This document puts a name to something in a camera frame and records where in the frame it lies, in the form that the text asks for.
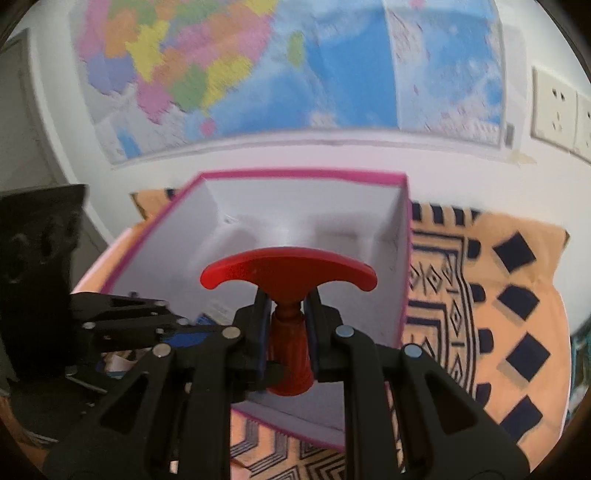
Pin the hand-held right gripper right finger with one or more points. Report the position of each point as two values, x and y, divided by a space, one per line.
314 332

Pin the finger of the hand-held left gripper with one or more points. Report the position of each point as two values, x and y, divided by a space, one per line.
184 339
120 307

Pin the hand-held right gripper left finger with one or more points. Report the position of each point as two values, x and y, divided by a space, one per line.
262 325

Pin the pink cardboard box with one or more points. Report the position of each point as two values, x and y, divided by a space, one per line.
295 212

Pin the grey door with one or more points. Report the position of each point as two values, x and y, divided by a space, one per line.
27 115

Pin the orange patterned blanket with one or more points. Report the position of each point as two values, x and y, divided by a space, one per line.
498 300

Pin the colourful wall map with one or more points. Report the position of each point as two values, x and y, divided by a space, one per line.
286 64

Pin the white wall socket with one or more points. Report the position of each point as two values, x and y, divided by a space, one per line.
554 108
584 129

